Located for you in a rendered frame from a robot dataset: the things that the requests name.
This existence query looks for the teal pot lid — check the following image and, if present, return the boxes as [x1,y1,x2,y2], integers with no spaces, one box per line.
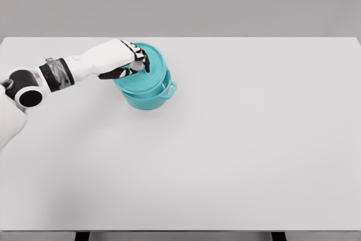
[113,42,169,95]

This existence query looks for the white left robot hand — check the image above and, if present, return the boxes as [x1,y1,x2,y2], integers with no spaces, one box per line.
[90,39,151,81]

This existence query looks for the teal pot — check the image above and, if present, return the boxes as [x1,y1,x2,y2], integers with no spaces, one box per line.
[120,67,178,111]

